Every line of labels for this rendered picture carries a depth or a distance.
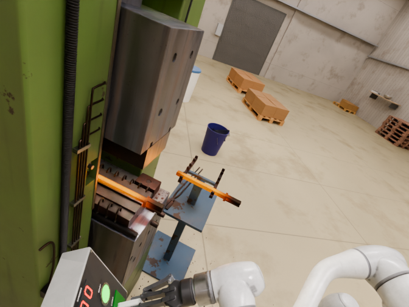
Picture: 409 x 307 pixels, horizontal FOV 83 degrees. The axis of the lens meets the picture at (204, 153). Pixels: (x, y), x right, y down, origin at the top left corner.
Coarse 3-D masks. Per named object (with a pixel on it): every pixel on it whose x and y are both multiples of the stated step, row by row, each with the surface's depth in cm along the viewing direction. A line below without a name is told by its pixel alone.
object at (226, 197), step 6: (180, 174) 140; (186, 174) 142; (192, 180) 139; (198, 180) 141; (204, 186) 138; (210, 186) 140; (216, 192) 138; (222, 192) 139; (222, 198) 138; (228, 198) 137; (234, 198) 138; (234, 204) 137
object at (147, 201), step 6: (102, 180) 111; (108, 180) 112; (114, 186) 110; (120, 186) 112; (126, 192) 110; (132, 192) 111; (138, 198) 110; (144, 198) 111; (150, 198) 111; (144, 204) 109; (150, 204) 110; (156, 204) 109; (162, 204) 110; (156, 210) 111; (162, 210) 111
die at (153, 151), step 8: (168, 136) 100; (104, 144) 86; (112, 144) 85; (160, 144) 94; (112, 152) 87; (120, 152) 86; (128, 152) 85; (144, 152) 83; (152, 152) 88; (160, 152) 99; (128, 160) 86; (136, 160) 85; (144, 160) 84
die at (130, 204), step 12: (120, 180) 117; (96, 192) 106; (108, 192) 109; (120, 192) 110; (144, 192) 116; (96, 204) 103; (108, 204) 104; (120, 204) 105; (132, 204) 108; (108, 216) 104; (120, 216) 102; (132, 216) 103
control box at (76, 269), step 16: (64, 256) 63; (80, 256) 62; (96, 256) 66; (64, 272) 59; (80, 272) 58; (96, 272) 64; (48, 288) 56; (64, 288) 55; (80, 288) 56; (96, 288) 62; (112, 288) 70; (48, 304) 53; (64, 304) 52; (80, 304) 54; (96, 304) 61; (112, 304) 68
